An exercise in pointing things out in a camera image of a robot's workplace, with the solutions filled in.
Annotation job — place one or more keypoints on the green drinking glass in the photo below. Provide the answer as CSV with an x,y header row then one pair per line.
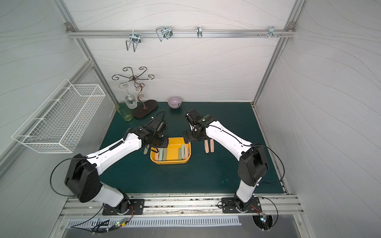
x,y
124,111

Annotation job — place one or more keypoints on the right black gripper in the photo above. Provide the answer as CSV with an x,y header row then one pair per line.
x,y
197,136

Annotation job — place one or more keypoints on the white wire basket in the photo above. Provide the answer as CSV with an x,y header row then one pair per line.
x,y
57,125

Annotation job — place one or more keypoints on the metal hook clip right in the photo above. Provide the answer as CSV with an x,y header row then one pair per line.
x,y
271,33

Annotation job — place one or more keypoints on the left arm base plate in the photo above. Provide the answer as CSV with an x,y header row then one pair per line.
x,y
133,206

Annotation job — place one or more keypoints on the metal hook clip middle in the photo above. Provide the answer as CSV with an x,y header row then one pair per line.
x,y
164,32

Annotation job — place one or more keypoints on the clear wine glass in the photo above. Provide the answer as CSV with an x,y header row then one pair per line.
x,y
130,100

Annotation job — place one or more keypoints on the lilac ceramic bowl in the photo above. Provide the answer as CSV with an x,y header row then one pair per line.
x,y
174,102

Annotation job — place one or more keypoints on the small metal hook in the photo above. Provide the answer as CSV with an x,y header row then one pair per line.
x,y
199,32

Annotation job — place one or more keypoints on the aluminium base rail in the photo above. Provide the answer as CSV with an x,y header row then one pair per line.
x,y
185,204

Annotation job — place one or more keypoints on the metal hook clip left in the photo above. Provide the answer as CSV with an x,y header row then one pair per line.
x,y
133,42

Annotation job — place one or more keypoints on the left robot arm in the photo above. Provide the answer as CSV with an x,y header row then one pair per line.
x,y
83,175

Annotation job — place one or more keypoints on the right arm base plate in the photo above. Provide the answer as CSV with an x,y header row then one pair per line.
x,y
228,206

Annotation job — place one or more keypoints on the metal hook clip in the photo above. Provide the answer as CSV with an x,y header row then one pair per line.
x,y
133,42
271,33
164,32

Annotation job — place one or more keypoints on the bronze scroll cup stand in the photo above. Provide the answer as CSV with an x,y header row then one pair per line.
x,y
145,107

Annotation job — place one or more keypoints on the white vent grille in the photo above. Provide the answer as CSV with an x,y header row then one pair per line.
x,y
153,222

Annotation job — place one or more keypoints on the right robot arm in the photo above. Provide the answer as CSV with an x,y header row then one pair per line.
x,y
252,158

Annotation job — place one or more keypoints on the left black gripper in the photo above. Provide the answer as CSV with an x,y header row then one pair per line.
x,y
159,143

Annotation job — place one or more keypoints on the aluminium cross rail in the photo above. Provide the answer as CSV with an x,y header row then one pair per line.
x,y
177,34

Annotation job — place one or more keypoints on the yellow plastic storage box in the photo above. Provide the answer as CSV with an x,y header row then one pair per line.
x,y
172,152

